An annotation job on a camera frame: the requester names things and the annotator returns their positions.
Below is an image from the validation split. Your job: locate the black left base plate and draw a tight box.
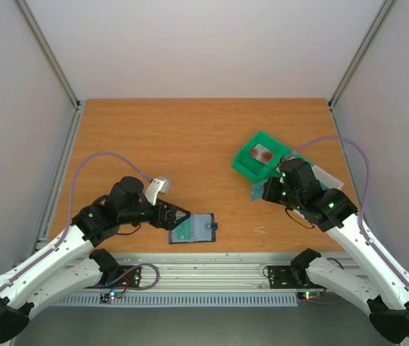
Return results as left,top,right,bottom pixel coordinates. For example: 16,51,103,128
89,265,141,289

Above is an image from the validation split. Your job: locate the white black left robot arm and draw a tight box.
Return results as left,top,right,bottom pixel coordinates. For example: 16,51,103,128
0,177,217,344

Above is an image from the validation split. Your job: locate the green teal chip card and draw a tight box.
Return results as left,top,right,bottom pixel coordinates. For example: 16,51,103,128
170,217,193,244

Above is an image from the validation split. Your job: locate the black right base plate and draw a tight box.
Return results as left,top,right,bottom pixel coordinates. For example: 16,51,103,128
263,265,325,290

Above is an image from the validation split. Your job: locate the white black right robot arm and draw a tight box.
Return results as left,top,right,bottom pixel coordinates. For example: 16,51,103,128
263,158,409,344

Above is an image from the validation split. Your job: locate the green plastic bin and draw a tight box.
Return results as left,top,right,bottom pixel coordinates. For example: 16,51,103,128
231,131,292,183

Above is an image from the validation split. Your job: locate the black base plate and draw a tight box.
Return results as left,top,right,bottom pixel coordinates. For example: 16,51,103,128
263,265,325,290
89,265,141,289

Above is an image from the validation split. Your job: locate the teal card with stripe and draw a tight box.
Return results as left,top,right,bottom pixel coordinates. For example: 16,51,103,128
250,179,267,202

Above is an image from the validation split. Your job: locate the white card with red circles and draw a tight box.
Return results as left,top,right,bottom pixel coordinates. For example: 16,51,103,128
250,143,273,164

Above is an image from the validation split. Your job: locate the aluminium frame rail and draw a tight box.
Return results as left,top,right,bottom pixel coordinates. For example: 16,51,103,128
5,252,403,292

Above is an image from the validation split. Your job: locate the dark blue card holder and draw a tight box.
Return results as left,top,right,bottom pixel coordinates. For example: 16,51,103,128
168,213,218,244

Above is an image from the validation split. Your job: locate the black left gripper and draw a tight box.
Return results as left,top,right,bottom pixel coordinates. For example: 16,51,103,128
120,198,191,231

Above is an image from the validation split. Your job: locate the white translucent plastic bin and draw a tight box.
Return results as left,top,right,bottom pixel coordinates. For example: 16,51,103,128
312,165,344,190

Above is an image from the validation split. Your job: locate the grey slotted cable duct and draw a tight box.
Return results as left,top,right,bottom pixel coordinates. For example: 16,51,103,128
56,292,298,309

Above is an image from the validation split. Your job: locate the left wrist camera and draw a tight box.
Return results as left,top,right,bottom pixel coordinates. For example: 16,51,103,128
144,177,171,205

